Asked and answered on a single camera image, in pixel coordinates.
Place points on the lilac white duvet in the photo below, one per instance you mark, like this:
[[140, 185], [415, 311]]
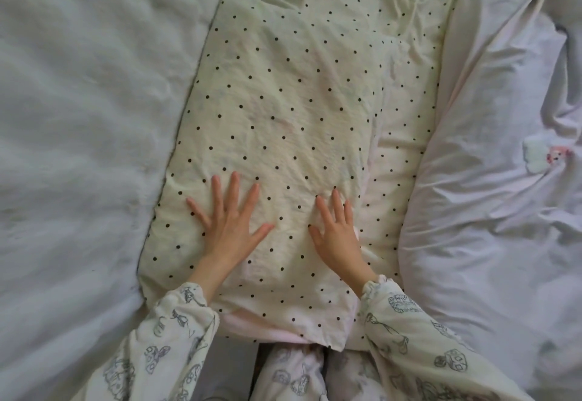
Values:
[[491, 209]]

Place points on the person's left hand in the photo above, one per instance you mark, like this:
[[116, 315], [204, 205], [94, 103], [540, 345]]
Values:
[[232, 237]]

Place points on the person's left forearm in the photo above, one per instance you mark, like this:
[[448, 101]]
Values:
[[159, 346]]

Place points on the person's right hand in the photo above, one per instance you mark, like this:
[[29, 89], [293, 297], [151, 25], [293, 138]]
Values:
[[341, 246]]

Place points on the person's patterned pajama trousers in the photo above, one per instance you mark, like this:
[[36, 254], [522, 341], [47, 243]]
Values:
[[295, 378]]

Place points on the cream polka dot pillow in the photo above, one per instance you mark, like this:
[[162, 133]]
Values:
[[282, 118]]

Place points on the polka dot bed sheet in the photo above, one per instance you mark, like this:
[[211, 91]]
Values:
[[400, 27]]

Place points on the person's right forearm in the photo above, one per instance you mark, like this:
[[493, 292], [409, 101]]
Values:
[[423, 346]]

